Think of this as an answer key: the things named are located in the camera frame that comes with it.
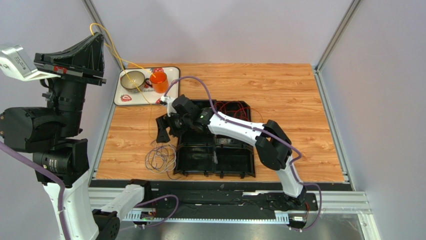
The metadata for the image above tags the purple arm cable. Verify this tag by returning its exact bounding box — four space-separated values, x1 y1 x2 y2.
0 141 72 240
163 75 323 232

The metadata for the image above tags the grey ceramic mug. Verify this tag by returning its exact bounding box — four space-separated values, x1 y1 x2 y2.
119 70 149 93

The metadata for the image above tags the aluminium frame post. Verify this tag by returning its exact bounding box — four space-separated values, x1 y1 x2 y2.
81 0 124 70
314 0 363 72

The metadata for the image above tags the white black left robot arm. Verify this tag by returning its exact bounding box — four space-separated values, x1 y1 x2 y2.
0 32 151 240

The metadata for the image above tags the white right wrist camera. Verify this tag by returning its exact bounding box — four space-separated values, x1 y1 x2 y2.
160 95 177 117

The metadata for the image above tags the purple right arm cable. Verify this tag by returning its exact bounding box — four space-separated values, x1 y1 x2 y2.
163 75 323 232

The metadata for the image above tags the tangled coloured cable pile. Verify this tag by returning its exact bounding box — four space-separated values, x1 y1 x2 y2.
144 139 182 181

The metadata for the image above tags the red cable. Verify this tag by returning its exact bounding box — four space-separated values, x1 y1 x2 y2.
212 101 264 123

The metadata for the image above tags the yellow cable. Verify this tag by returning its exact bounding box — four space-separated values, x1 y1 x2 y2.
89 22 157 139

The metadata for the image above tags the black compartment organizer tray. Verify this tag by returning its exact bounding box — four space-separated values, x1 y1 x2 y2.
173 99 256 179

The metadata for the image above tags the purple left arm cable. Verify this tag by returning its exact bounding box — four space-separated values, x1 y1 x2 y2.
0 141 72 240

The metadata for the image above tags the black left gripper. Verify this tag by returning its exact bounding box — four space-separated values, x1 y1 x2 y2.
34 31 107 136

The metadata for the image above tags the orange translucent cup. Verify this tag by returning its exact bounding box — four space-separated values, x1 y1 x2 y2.
149 71 169 94

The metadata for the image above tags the aluminium frame post right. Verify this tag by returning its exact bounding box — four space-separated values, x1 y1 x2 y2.
314 0 363 72

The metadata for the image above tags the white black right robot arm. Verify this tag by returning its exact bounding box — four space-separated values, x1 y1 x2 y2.
156 95 307 206

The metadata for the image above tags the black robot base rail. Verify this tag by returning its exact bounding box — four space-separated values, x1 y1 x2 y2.
143 181 320 220

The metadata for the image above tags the aluminium frame post left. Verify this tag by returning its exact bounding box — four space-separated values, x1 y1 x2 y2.
81 0 124 70

